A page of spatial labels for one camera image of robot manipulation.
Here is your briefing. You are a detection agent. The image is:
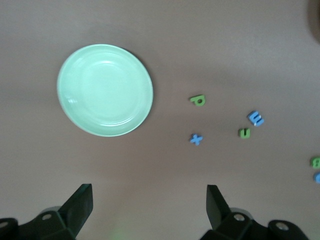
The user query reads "green foam lowercase n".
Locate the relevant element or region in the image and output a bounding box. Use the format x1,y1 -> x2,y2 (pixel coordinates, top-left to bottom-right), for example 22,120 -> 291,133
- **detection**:
238,127 -> 251,139

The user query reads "green foam lowercase p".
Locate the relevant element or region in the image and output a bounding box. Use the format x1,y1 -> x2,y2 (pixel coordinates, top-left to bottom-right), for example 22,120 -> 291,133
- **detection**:
189,94 -> 207,108

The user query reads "green plate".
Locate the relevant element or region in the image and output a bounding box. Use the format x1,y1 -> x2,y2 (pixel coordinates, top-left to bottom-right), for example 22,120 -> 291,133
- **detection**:
56,44 -> 154,137

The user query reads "brown table mat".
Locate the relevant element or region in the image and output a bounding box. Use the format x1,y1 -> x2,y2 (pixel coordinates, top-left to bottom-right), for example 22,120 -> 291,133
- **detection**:
0,0 -> 320,240

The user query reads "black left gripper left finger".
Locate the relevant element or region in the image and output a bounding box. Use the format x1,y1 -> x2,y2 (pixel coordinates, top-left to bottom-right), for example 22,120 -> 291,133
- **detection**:
0,183 -> 94,240

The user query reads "blue foam lowercase m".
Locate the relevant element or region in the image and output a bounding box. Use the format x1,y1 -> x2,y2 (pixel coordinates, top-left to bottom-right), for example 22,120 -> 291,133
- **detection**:
247,110 -> 265,127

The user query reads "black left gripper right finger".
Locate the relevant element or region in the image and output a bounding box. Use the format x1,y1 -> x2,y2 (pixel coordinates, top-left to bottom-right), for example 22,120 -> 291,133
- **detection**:
198,184 -> 312,240

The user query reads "blue foam lowercase x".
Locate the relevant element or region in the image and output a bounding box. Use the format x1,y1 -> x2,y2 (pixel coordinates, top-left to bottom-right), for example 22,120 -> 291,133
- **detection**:
188,133 -> 205,146

